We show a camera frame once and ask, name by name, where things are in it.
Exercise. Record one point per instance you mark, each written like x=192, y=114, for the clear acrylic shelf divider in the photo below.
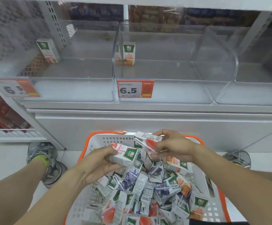
x=220, y=58
x=116, y=49

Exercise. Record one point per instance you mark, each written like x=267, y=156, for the row of dark blue packets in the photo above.
x=93, y=11

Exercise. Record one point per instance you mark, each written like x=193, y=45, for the person's grey sneaker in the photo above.
x=238, y=159
x=47, y=161

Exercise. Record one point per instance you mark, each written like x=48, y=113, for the person's right hand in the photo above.
x=179, y=147

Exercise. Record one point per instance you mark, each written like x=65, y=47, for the pile of small juice cartons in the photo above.
x=150, y=192

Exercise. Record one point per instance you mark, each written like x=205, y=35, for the stack of red packets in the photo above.
x=3, y=114

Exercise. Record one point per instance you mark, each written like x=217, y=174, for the person's right forearm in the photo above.
x=239, y=185

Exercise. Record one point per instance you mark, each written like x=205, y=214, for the person's right grey sneaker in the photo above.
x=238, y=159

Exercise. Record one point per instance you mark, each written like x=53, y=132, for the person's left forearm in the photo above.
x=56, y=196

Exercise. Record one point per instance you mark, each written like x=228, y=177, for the white orange juice carton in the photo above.
x=129, y=53

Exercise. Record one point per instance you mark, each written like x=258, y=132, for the row of brown packets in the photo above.
x=154, y=17

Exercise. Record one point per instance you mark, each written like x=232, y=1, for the orange and white price tag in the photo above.
x=136, y=89
x=14, y=87

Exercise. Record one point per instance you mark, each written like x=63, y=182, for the person's left leg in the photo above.
x=11, y=182

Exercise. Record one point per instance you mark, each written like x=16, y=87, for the person's green sock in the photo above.
x=42, y=159

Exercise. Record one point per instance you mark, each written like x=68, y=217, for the clear acrylic shelf front rail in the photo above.
x=168, y=92

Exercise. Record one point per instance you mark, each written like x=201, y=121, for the white red-fruit juice carton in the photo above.
x=146, y=140

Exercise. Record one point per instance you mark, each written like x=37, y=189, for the person's left grey sneaker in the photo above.
x=47, y=161

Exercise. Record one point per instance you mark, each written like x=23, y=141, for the white metal shelf unit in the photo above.
x=150, y=121

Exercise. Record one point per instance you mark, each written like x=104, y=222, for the white basket with orange rim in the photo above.
x=91, y=203

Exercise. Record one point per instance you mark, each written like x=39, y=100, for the person's leg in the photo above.
x=271, y=175
x=11, y=182

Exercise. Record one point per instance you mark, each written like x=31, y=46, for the person's left thumb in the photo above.
x=110, y=151

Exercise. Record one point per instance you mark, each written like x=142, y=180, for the person's left hand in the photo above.
x=95, y=164

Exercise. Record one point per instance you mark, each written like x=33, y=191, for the white pink-topped juice carton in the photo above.
x=126, y=155

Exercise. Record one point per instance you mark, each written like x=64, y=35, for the person's right leg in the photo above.
x=271, y=175

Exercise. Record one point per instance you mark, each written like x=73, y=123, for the white peach juice carton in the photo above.
x=48, y=51

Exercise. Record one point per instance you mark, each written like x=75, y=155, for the person's right thumb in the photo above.
x=160, y=155

